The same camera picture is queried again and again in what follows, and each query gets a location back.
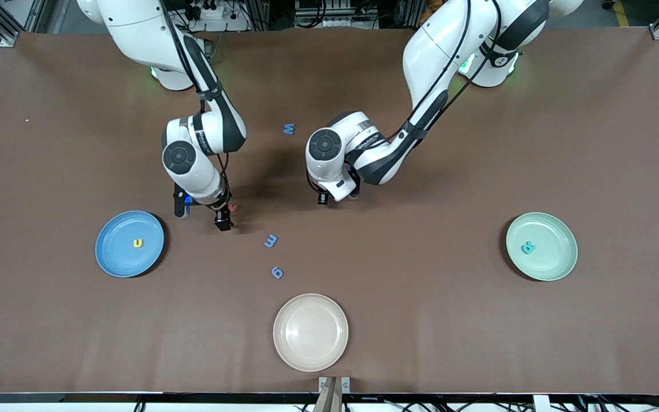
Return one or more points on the white power strip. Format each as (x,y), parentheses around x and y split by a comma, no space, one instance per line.
(215,26)

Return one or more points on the green plate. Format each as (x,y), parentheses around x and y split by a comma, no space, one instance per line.
(552,263)

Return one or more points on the blue foam letter m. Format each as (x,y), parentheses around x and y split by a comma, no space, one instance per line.
(275,241)

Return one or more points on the blue foam letter W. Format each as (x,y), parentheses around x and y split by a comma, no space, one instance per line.
(289,131)

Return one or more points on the brown table cover mat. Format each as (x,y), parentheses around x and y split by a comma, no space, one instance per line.
(421,320)

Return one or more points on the metal table edge bracket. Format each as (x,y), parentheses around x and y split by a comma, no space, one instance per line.
(324,382)

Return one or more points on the background equipment rack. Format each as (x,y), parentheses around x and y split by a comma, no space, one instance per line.
(335,17)

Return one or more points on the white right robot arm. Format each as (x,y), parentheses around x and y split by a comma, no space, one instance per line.
(135,23)

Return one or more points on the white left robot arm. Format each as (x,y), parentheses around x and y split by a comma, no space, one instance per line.
(449,46)

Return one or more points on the blue foam letter g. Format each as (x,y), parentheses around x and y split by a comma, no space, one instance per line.
(274,272)

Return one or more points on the beige plate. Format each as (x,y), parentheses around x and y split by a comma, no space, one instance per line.
(310,335)

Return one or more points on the teal foam letter R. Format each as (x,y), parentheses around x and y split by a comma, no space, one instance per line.
(526,247)

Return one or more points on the blue plate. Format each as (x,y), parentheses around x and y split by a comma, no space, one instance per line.
(129,263)

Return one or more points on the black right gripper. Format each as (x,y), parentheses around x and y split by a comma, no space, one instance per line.
(222,214)

